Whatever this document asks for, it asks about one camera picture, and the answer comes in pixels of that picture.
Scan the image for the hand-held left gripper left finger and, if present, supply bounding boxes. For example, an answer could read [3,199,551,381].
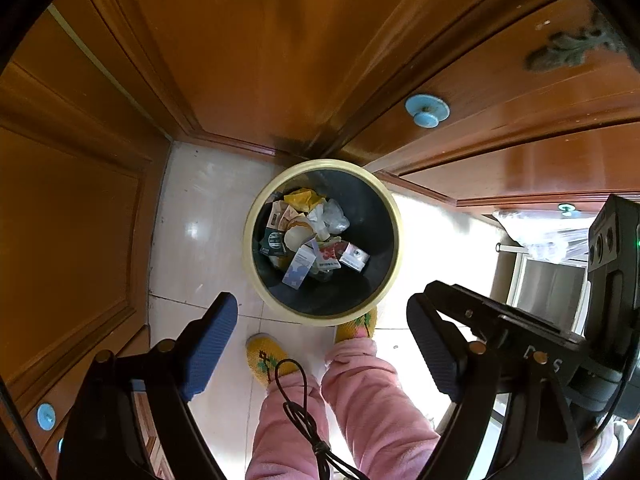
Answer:
[56,291,239,480]

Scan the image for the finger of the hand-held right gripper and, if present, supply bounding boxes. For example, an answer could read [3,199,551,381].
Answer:
[424,280,586,348]

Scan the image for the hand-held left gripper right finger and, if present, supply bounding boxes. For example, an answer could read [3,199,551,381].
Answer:
[406,292,587,480]

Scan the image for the dark green packet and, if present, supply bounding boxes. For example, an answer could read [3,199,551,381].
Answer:
[256,229,287,257]

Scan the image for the small white lavender carton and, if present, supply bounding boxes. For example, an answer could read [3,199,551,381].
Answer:
[282,246,319,291]

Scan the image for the pink printed box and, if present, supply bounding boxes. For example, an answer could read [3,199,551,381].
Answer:
[317,239,372,274]

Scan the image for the brown packet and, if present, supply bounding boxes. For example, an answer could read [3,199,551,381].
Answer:
[269,201,297,232]

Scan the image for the round cream trash bin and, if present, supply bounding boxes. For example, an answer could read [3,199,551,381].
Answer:
[243,158,405,329]

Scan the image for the clear plastic bottle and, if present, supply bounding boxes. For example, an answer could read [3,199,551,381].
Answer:
[306,198,351,236]

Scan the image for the person's right forearm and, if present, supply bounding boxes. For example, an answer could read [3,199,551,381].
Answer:
[582,420,633,480]

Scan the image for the yellow knitted slipper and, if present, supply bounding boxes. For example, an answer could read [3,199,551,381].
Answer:
[245,334,302,389]
[335,306,378,345]

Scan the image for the large clear plastic sheet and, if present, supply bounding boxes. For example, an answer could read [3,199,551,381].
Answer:
[492,209,592,264]

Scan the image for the pink fleece pants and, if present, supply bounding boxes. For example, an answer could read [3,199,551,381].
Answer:
[245,339,443,480]

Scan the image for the ornate metal cabinet fitting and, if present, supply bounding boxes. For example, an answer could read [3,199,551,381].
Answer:
[525,25,628,71]

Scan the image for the wooden kitchen cabinet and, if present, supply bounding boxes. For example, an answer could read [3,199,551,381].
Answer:
[0,0,640,480]

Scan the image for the white frame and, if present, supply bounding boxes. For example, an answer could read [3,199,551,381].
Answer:
[497,242,588,333]

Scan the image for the black cable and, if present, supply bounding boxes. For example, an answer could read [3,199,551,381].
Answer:
[267,357,373,480]

